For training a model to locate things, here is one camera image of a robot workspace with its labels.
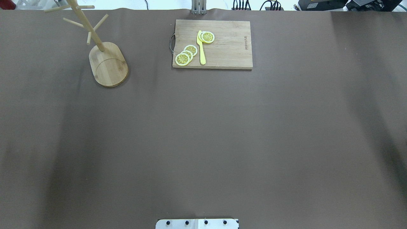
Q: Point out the wooden cup storage rack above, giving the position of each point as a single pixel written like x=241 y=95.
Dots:
x=107 y=62

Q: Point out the yellow plastic knife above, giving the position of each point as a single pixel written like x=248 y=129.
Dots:
x=201 y=51

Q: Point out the lemon slice front left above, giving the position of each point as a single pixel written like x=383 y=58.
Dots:
x=182 y=59

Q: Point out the lemon slice middle left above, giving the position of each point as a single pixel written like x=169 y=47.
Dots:
x=189 y=54

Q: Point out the wooden cutting board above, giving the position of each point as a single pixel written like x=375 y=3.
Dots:
x=231 y=49

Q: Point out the lemon slice under knife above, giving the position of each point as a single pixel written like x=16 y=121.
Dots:
x=199 y=39

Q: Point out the lemon slice by knife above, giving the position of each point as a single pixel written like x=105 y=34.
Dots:
x=207 y=37

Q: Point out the aluminium frame post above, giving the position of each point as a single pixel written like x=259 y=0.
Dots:
x=199 y=7

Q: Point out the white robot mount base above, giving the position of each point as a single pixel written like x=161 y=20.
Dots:
x=197 y=224

